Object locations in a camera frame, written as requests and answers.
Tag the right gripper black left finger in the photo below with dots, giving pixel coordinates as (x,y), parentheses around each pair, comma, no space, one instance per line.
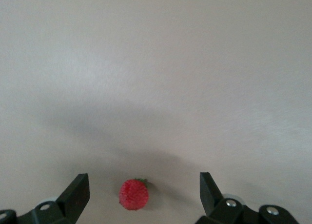
(73,197)

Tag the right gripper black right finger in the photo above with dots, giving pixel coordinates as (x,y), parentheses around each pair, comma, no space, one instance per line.
(209,197)

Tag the red strawberry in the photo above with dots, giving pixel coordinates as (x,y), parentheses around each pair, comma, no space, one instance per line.
(134,196)

